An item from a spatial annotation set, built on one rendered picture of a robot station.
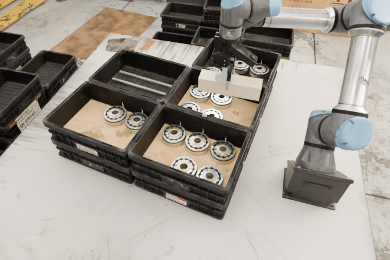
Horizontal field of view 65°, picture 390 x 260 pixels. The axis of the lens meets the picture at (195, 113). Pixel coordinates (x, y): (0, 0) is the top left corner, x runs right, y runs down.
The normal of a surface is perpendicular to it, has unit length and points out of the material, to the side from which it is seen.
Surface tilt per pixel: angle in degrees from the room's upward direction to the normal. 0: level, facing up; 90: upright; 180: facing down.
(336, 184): 90
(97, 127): 0
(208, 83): 90
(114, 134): 0
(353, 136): 57
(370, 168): 0
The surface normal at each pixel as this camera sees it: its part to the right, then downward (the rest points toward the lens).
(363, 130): 0.15, 0.19
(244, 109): 0.02, -0.71
